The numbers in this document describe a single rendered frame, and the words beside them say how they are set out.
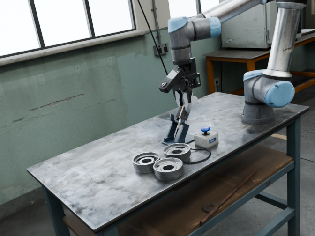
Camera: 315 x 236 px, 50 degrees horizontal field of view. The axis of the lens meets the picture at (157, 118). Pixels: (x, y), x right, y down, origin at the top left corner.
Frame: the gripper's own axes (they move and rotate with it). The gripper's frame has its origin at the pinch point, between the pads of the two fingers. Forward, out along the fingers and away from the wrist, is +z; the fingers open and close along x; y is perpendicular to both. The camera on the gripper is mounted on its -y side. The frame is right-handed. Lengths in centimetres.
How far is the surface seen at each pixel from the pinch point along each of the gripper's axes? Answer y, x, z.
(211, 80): 166, 148, 46
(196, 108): 37, 34, 17
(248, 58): 164, 97, 19
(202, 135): 5.5, -3.0, 12.1
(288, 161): 54, -11, 42
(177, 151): -7.3, -1.7, 14.3
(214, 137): 8.7, -6.6, 13.4
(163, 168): -19.6, -8.4, 14.3
